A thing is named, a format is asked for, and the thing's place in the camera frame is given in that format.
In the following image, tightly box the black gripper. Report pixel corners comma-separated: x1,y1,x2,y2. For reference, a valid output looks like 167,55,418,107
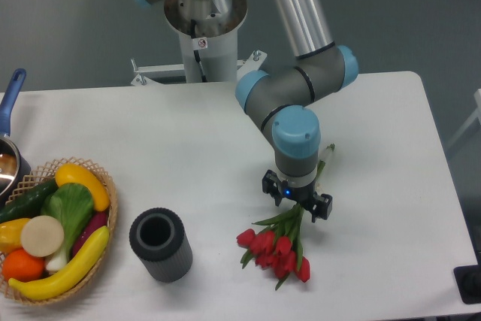
262,170,333,223

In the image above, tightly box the red tulip bouquet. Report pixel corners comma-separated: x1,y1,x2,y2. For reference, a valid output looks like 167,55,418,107
236,143,336,289

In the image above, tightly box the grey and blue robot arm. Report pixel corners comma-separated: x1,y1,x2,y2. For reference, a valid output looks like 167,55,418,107
136,0,358,220

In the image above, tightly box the dark grey ribbed vase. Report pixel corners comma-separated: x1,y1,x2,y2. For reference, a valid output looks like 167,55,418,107
129,207,193,283

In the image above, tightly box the black device at right edge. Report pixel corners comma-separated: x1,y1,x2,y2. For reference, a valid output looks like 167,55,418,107
453,265,480,304

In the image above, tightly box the purple sweet potato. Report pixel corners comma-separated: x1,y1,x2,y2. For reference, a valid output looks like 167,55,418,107
71,212,108,257

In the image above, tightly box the green bok choy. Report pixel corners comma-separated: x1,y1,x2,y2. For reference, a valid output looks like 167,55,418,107
41,183,94,274

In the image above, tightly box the woven wicker basket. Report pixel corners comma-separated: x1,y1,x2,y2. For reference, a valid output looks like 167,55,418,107
1,157,118,305

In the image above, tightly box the beige round radish slice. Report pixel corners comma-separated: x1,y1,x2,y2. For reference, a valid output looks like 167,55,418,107
20,216,65,257

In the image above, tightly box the dark green cucumber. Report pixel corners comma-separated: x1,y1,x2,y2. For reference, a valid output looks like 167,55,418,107
1,179,58,223

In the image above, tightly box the yellow banana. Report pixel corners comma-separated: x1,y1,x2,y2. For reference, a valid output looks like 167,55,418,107
8,226,110,301

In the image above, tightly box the orange fruit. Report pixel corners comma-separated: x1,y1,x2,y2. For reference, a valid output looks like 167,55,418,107
2,249,44,282

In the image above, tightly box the yellow bell pepper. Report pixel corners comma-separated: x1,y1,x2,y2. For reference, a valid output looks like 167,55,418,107
0,218,31,254

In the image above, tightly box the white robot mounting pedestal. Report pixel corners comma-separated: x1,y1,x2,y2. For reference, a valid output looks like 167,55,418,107
131,0,268,86

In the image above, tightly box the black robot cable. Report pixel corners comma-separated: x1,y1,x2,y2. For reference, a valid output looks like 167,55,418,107
189,19,208,83

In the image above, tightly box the white frame at right edge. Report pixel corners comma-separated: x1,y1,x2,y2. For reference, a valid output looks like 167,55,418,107
445,89,480,158

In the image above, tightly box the blue handled saucepan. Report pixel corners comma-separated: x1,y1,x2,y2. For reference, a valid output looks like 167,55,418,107
1,68,31,207

